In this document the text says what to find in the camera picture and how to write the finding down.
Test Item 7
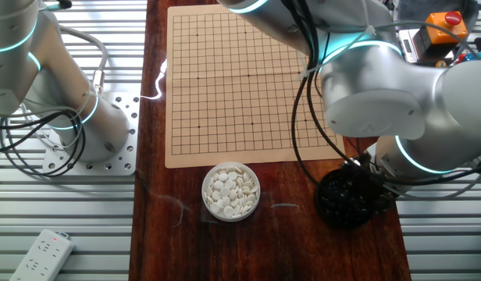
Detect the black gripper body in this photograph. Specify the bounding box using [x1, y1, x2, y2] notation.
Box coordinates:
[341, 154, 396, 214]

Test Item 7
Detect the beige Go board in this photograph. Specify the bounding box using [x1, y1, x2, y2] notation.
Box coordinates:
[164, 3, 346, 169]

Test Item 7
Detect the heap of black Go stones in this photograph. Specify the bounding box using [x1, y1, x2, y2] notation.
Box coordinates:
[318, 171, 376, 226]

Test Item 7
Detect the black round stone bowl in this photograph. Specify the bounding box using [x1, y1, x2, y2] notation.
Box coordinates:
[313, 165, 382, 230]

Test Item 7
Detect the silver digital scale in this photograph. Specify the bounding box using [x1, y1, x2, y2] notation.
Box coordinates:
[396, 27, 421, 64]

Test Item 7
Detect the heap of white Go stones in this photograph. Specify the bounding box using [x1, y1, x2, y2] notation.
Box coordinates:
[205, 165, 260, 219]

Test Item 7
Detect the orange emergency stop box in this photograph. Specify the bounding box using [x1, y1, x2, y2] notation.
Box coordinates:
[414, 10, 470, 59]

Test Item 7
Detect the white round stone bowl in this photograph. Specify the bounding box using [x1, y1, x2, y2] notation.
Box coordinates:
[201, 161, 262, 223]

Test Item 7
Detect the silver perforated mounting plate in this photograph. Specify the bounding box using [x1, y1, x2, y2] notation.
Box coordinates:
[42, 91, 141, 176]

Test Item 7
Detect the white power strip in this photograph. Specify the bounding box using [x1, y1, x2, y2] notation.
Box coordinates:
[9, 229, 76, 281]

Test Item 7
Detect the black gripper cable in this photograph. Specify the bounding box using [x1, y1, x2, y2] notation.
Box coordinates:
[290, 0, 322, 187]
[302, 0, 361, 169]

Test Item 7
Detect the black base cable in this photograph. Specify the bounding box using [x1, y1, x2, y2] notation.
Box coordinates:
[0, 110, 87, 179]
[0, 110, 77, 155]

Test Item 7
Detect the thick grey base cable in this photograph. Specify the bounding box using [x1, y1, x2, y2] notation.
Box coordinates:
[55, 25, 109, 94]

